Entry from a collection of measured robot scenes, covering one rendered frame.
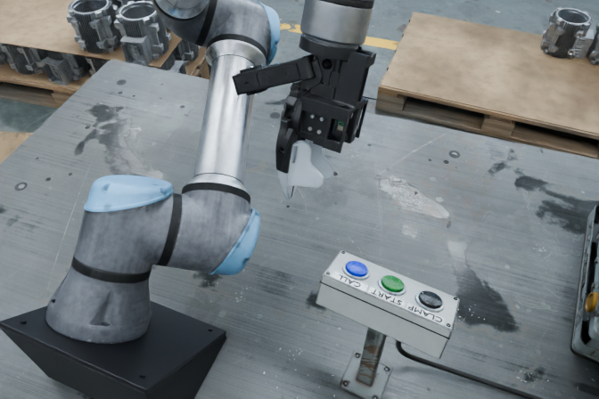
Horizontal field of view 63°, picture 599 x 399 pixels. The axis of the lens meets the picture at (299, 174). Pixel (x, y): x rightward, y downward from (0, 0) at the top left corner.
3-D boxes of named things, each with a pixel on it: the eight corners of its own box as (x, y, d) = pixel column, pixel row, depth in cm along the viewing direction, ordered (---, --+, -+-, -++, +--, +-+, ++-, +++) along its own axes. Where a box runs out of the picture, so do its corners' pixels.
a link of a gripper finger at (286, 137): (282, 177, 59) (294, 109, 55) (271, 173, 60) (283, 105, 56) (298, 165, 63) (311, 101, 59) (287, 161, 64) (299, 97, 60)
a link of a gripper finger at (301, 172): (311, 219, 61) (326, 152, 57) (270, 203, 63) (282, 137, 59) (321, 209, 64) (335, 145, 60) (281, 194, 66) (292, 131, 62)
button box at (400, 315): (449, 327, 66) (462, 296, 63) (439, 362, 60) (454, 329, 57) (332, 276, 71) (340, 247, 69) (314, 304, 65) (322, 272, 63)
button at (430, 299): (440, 306, 63) (445, 295, 62) (436, 320, 60) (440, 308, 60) (418, 297, 64) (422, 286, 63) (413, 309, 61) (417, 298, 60)
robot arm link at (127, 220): (75, 241, 79) (94, 161, 78) (159, 255, 84) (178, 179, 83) (68, 267, 68) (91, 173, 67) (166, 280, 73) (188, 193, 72)
